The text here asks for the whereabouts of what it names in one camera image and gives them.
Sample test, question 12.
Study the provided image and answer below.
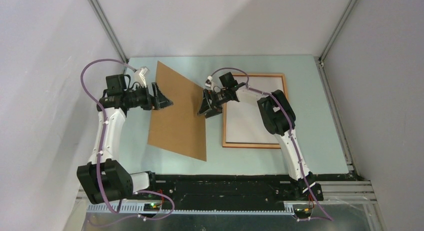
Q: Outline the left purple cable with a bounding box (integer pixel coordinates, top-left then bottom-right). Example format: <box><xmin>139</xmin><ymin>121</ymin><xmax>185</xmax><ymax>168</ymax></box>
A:
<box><xmin>80</xmin><ymin>58</ymin><xmax>176</xmax><ymax>222</ymax></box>

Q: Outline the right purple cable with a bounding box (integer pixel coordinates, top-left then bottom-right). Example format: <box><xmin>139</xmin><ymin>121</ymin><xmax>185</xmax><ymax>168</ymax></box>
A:
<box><xmin>210</xmin><ymin>67</ymin><xmax>333</xmax><ymax>222</ymax></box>

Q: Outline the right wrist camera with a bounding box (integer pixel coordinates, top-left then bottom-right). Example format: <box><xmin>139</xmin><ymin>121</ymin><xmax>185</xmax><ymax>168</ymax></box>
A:
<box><xmin>204</xmin><ymin>76</ymin><xmax>215</xmax><ymax>90</ymax></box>

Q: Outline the brown backing board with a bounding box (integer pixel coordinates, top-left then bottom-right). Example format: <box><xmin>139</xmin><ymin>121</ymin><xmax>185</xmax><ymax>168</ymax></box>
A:
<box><xmin>147</xmin><ymin>61</ymin><xmax>207</xmax><ymax>161</ymax></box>

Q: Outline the purple cable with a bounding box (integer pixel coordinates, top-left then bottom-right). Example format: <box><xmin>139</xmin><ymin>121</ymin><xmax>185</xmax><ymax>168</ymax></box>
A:
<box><xmin>80</xmin><ymin>58</ymin><xmax>176</xmax><ymax>222</ymax></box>
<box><xmin>210</xmin><ymin>67</ymin><xmax>333</xmax><ymax>222</ymax></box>

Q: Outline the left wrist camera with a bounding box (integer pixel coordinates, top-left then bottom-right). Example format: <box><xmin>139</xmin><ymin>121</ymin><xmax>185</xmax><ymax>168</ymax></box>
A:
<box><xmin>133</xmin><ymin>66</ymin><xmax>149</xmax><ymax>88</ymax></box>

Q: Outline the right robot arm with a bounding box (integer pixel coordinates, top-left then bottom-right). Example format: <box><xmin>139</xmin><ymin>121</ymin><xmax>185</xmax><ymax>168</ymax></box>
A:
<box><xmin>197</xmin><ymin>72</ymin><xmax>316</xmax><ymax>200</ymax></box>

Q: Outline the left aluminium corner post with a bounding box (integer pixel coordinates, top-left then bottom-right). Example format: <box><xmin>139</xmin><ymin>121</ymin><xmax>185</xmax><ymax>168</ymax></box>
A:
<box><xmin>87</xmin><ymin>0</ymin><xmax>129</xmax><ymax>63</ymax></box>

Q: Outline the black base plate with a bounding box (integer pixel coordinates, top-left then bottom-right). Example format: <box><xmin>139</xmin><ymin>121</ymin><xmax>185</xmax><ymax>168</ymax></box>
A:
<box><xmin>125</xmin><ymin>172</ymin><xmax>324</xmax><ymax>211</ymax></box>

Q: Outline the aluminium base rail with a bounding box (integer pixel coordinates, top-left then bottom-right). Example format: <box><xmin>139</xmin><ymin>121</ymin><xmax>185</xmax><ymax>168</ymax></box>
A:
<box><xmin>75</xmin><ymin>179</ymin><xmax>379</xmax><ymax>205</ymax></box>

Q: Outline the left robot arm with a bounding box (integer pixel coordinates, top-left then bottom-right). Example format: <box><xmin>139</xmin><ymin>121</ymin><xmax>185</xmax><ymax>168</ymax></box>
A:
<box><xmin>76</xmin><ymin>74</ymin><xmax>173</xmax><ymax>205</ymax></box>

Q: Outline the right aluminium corner post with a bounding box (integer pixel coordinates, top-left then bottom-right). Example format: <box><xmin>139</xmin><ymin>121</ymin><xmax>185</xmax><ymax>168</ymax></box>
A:
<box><xmin>318</xmin><ymin>0</ymin><xmax>359</xmax><ymax>67</ymax></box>

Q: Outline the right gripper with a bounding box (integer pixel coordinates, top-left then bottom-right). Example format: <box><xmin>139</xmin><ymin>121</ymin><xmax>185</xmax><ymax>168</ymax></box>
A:
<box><xmin>197</xmin><ymin>89</ymin><xmax>230</xmax><ymax>119</ymax></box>

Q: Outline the grey slotted cable duct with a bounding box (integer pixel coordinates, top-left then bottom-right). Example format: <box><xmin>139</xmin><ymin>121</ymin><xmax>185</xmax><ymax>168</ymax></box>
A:
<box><xmin>86</xmin><ymin>202</ymin><xmax>295</xmax><ymax>216</ymax></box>

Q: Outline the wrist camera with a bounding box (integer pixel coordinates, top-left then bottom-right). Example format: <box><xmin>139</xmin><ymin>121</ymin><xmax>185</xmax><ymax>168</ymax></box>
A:
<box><xmin>204</xmin><ymin>76</ymin><xmax>215</xmax><ymax>90</ymax></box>
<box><xmin>133</xmin><ymin>66</ymin><xmax>149</xmax><ymax>88</ymax></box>

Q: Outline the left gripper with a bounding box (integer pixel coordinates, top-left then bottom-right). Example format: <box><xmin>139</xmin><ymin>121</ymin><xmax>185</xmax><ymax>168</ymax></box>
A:
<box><xmin>124</xmin><ymin>82</ymin><xmax>173</xmax><ymax>111</ymax></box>

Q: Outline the aluminium corner post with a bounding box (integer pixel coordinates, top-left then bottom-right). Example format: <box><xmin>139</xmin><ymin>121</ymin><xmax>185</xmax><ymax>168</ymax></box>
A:
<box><xmin>87</xmin><ymin>0</ymin><xmax>129</xmax><ymax>63</ymax></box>
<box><xmin>318</xmin><ymin>0</ymin><xmax>359</xmax><ymax>67</ymax></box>

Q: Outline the wooden picture frame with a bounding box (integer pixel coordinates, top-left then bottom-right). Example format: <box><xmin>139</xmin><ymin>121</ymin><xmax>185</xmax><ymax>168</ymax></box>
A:
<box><xmin>221</xmin><ymin>73</ymin><xmax>290</xmax><ymax>150</ymax></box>

